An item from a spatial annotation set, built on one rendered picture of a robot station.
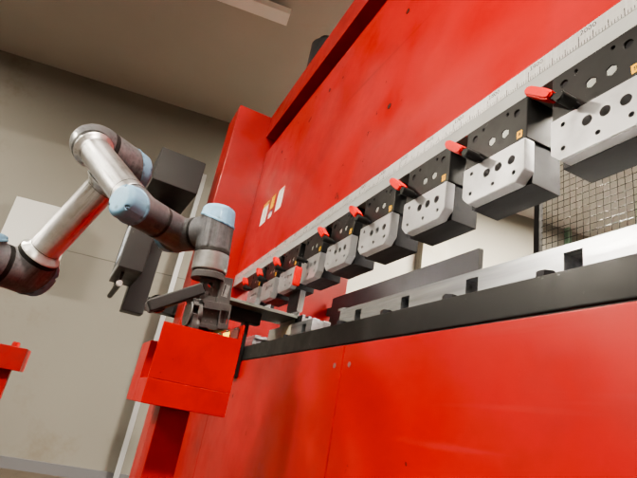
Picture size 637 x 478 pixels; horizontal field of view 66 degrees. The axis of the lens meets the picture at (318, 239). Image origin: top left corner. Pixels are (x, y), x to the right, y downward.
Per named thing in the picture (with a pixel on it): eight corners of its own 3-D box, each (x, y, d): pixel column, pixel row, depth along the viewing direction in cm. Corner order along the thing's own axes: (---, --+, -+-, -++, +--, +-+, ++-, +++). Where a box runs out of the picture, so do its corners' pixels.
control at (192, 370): (125, 398, 105) (151, 317, 111) (197, 412, 111) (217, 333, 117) (140, 402, 88) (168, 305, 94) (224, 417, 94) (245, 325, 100)
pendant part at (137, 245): (108, 281, 278) (128, 224, 291) (130, 286, 283) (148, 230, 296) (118, 266, 240) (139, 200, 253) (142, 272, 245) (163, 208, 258)
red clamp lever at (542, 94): (525, 82, 79) (565, 89, 70) (543, 93, 80) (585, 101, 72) (518, 93, 79) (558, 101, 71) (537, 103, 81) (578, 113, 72)
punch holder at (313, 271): (297, 284, 161) (305, 238, 167) (319, 290, 164) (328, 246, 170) (316, 275, 148) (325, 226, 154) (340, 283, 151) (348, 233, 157)
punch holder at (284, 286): (276, 294, 178) (284, 251, 184) (297, 300, 181) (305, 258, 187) (291, 286, 165) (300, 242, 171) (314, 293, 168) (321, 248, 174)
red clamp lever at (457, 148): (445, 137, 96) (469, 148, 88) (461, 144, 98) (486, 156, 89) (441, 145, 97) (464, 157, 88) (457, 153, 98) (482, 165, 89)
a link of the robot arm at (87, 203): (-21, 265, 137) (110, 123, 134) (29, 282, 149) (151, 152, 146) (-16, 292, 130) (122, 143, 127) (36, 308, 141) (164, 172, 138)
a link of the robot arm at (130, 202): (73, 100, 125) (145, 185, 95) (108, 124, 134) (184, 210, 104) (45, 134, 126) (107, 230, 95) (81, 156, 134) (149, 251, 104)
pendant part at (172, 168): (102, 307, 281) (146, 178, 311) (146, 318, 291) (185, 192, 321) (113, 294, 238) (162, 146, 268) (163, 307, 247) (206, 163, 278)
